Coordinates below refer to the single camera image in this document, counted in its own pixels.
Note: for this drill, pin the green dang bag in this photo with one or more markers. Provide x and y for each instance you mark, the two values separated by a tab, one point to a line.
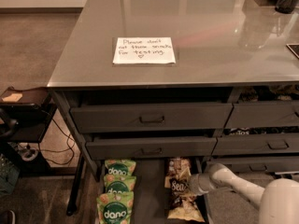
120	167
119	183
115	208

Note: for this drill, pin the green dang bag rear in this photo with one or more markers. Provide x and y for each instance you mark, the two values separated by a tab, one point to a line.
120	167

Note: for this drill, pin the green dang bag front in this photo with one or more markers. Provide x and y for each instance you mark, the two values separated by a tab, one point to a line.
115	208

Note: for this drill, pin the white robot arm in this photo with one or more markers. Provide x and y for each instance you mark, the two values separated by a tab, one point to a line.
278	202

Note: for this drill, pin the brown sea salt chip bag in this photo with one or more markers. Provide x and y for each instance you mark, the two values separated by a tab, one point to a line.
182	199

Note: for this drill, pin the top right grey drawer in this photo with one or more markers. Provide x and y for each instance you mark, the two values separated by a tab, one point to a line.
264	114

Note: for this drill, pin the green dang bag middle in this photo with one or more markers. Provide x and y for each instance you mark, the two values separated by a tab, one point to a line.
119	183

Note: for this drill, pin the middle right grey drawer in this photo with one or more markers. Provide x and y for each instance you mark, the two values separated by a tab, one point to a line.
257	144

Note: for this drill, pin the dark tablet on counter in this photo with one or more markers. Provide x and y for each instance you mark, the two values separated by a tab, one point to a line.
294	49

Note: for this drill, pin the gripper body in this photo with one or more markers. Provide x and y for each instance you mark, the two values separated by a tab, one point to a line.
198	183

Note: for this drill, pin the white handwritten paper note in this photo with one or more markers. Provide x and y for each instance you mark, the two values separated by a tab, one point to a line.
144	50

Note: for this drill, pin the middle left grey drawer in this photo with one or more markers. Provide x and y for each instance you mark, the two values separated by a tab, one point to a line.
143	148

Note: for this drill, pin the top left grey drawer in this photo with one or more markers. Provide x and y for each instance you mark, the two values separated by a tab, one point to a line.
150	117

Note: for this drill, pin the black side cart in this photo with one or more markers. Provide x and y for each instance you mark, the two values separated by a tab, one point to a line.
25	116

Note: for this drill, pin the black table leg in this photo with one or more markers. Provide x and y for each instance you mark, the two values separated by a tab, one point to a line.
71	206

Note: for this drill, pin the grey counter cabinet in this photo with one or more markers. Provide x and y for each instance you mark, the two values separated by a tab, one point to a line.
227	52

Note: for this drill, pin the green plastic crate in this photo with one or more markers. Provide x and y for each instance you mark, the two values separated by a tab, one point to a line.
9	174

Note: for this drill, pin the open bottom left drawer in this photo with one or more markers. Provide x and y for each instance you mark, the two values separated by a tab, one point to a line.
151	201

